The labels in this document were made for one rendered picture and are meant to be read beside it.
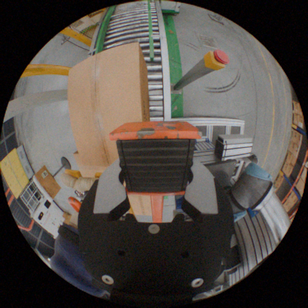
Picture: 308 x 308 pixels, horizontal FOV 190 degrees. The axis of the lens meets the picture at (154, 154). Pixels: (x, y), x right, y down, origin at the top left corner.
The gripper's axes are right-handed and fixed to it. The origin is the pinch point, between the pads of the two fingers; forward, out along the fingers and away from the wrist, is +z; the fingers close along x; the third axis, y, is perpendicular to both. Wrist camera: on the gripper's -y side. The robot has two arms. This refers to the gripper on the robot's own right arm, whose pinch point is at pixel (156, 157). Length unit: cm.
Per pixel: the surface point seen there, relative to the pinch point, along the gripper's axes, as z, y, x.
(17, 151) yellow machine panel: 59, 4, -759
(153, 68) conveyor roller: 69, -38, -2
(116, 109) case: 28.4, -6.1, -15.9
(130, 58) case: 28.4, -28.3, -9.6
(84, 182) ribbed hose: 4.5, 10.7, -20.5
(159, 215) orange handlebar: -1.3, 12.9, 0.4
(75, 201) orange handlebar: -0.6, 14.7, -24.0
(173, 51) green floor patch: 123, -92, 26
